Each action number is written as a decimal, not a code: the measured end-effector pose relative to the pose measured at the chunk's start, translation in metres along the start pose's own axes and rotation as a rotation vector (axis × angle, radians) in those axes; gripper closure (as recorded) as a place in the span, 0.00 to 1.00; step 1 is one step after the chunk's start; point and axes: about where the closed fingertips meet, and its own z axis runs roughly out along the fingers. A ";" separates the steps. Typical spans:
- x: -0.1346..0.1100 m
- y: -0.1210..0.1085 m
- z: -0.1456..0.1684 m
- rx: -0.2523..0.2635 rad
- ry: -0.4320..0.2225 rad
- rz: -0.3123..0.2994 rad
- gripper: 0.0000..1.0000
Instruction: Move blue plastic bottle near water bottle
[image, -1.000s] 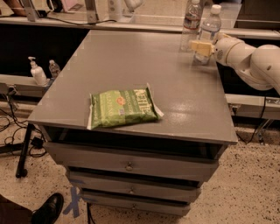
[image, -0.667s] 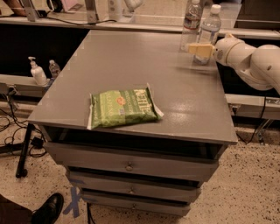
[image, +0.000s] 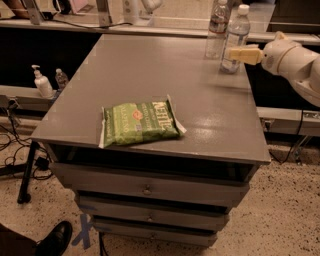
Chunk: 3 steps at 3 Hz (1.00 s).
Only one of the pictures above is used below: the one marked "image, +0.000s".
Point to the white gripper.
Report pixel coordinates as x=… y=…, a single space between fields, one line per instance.
x=274 y=57

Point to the blue label plastic bottle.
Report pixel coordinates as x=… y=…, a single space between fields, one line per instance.
x=237 y=34

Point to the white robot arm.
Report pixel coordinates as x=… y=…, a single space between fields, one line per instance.
x=287 y=58

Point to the clear water bottle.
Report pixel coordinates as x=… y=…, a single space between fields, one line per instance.
x=217 y=29

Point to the white pump dispenser bottle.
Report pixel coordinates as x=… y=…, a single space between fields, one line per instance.
x=42 y=83

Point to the green chip bag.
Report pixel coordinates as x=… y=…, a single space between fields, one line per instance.
x=135 y=123

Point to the top drawer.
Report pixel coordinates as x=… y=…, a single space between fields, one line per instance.
x=150 y=185

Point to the drawer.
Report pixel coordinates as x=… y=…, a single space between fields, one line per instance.
x=156 y=232
x=151 y=214
x=150 y=185

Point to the middle drawer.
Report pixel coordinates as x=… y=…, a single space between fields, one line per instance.
x=151 y=214

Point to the bottom drawer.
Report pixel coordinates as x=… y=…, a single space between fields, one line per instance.
x=156 y=232

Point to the blue tape cross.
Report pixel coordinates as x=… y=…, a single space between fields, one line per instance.
x=83 y=235

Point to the black stand leg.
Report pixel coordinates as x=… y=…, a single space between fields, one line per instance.
x=23 y=196

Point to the black leather shoe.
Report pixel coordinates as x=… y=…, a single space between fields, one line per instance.
x=56 y=242

